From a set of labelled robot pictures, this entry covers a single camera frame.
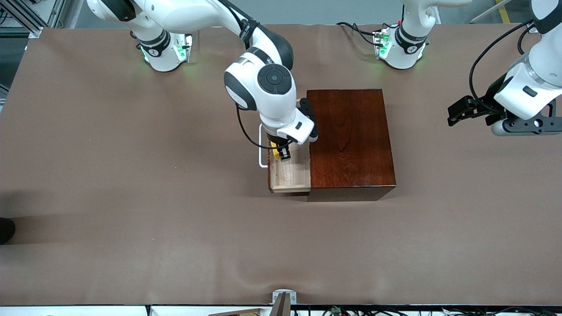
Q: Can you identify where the black round object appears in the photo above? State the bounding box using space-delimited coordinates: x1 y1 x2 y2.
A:
0 217 16 245

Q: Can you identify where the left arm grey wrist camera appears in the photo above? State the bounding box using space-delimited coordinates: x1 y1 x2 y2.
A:
491 115 562 136

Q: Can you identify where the grey metal clamp bracket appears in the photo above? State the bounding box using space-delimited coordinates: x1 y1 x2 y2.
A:
271 289 298 316

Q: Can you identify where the wooden drawer with white handle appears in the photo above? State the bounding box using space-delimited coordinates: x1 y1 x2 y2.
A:
258 99 312 194

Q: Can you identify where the brown table cover sheet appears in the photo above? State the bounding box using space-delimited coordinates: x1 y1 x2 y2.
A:
0 23 562 307

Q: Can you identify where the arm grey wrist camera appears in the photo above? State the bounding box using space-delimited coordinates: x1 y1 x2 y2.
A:
299 99 319 142
491 115 562 136

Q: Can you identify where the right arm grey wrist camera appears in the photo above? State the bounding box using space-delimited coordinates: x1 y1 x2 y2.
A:
299 99 319 142

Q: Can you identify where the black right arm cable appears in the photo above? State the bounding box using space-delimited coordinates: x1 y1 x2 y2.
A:
236 105 291 151

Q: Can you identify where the black left base cable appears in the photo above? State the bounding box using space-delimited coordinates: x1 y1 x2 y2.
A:
336 21 383 47

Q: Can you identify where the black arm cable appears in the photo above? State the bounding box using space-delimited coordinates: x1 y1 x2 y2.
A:
236 105 291 151
468 20 534 115

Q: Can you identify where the dark brown wooden cabinet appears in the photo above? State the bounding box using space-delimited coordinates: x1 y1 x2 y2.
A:
306 89 397 202

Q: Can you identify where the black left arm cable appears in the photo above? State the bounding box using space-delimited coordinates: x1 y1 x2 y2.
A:
468 20 534 115

